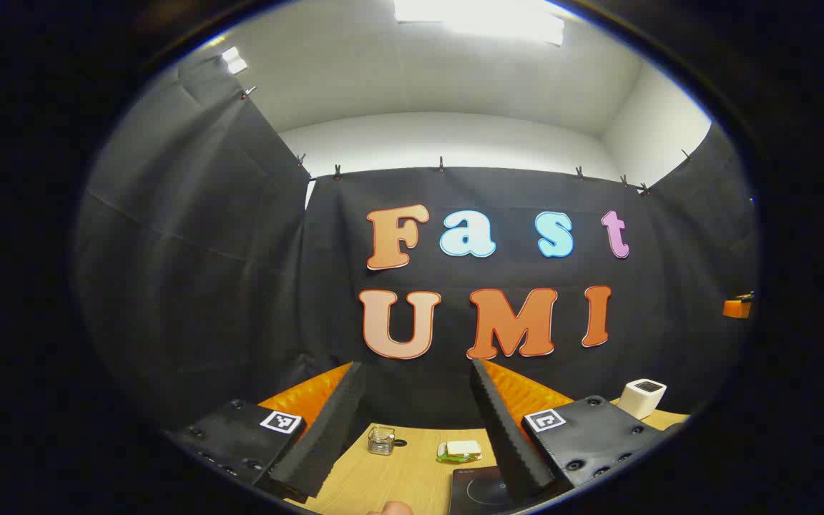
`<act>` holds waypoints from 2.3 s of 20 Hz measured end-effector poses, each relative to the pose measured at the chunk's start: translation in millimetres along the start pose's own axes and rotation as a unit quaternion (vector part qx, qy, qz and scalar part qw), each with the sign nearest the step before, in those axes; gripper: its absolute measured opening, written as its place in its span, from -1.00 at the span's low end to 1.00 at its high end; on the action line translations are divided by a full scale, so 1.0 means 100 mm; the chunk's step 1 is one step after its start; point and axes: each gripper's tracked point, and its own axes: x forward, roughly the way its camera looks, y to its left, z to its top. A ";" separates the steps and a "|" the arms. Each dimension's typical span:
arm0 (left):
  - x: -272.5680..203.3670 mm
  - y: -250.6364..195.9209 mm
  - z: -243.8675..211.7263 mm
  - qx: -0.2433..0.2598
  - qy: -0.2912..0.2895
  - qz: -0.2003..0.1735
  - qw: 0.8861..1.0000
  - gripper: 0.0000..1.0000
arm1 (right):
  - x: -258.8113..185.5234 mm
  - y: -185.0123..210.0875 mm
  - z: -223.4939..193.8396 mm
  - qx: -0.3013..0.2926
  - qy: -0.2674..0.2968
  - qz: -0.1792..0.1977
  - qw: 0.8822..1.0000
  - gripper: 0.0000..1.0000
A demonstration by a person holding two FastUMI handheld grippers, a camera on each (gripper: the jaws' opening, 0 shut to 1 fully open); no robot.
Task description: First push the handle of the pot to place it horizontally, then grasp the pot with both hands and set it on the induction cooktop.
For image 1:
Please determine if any sandwich on green plate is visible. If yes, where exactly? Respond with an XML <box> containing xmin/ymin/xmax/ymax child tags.
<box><xmin>436</xmin><ymin>439</ymin><xmax>484</xmax><ymax>465</ymax></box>

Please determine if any small clear glass container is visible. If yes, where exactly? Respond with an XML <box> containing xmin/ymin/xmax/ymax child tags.
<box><xmin>367</xmin><ymin>426</ymin><xmax>396</xmax><ymax>456</ymax></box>

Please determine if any black induction cooktop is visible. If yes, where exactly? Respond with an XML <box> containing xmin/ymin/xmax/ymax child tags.
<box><xmin>448</xmin><ymin>466</ymin><xmax>521</xmax><ymax>515</ymax></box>

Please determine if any white toaster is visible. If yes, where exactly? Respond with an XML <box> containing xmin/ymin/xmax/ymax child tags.
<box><xmin>617</xmin><ymin>378</ymin><xmax>668</xmax><ymax>421</ymax></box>

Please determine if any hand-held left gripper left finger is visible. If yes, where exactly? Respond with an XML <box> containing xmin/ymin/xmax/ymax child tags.
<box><xmin>164</xmin><ymin>361</ymin><xmax>371</xmax><ymax>504</ymax></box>

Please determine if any large ceiling light panel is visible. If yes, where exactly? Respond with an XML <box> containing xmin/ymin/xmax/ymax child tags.
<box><xmin>393</xmin><ymin>0</ymin><xmax>565</xmax><ymax>46</ymax></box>

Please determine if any row of black cloth clips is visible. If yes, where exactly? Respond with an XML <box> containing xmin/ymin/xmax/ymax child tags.
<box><xmin>240</xmin><ymin>85</ymin><xmax>692</xmax><ymax>196</ymax></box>

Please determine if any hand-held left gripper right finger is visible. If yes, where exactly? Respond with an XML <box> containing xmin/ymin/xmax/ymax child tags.
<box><xmin>469</xmin><ymin>357</ymin><xmax>672</xmax><ymax>508</ymax></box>

